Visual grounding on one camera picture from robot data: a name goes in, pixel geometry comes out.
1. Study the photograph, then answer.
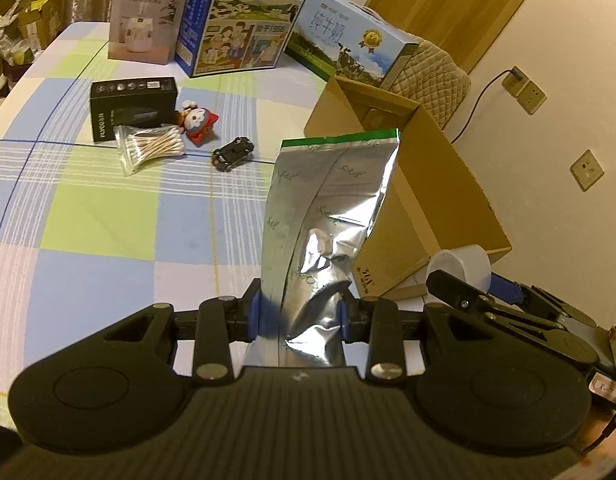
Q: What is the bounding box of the cotton swab bag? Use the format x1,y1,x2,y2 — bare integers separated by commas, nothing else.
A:
113,124,186,177

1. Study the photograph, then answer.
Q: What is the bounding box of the clear plastic cup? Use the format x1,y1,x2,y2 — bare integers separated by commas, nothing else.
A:
427,245,493,292

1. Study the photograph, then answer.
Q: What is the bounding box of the silver foil pouch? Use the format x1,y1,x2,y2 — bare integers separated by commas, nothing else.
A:
245,128,401,368

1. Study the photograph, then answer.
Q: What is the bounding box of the black shaver box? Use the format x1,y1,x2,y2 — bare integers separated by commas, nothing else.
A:
90,77,179,143

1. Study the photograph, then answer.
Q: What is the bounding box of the wall socket with plug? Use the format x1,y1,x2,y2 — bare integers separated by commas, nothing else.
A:
502,66,529,97

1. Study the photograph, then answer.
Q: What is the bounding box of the charger plug with cable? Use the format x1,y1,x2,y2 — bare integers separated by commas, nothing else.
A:
450,66,526,143

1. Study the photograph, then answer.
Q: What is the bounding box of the beige quilted chair cover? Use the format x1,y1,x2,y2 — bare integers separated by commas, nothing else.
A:
390,37,472,128

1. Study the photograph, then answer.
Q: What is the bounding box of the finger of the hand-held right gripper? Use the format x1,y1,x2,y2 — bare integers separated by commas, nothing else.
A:
489,272,597,330
426,269,599,377

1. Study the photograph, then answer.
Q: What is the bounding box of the brown cardboard box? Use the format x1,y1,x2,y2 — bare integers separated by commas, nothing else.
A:
304,76,512,302

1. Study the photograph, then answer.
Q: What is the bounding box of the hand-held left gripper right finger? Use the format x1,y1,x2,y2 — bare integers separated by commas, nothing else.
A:
338,296,493,383

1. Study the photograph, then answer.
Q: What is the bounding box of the black toy car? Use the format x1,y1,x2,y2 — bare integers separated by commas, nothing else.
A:
211,136,255,172

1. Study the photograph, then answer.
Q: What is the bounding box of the dark blue milk carton box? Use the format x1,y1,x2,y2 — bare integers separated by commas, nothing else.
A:
175,0,323,78

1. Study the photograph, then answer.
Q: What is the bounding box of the white humidifier box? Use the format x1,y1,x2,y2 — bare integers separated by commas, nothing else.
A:
108,0,195,66

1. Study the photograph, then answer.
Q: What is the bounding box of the light blue milk carton box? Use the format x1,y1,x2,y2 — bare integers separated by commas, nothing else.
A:
286,0,419,92

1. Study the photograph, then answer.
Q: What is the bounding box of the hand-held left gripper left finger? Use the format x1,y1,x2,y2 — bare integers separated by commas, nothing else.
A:
102,292,263,382

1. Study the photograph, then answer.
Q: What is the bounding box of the red cartoon cat figurine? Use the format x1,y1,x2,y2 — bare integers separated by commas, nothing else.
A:
177,100,219,147

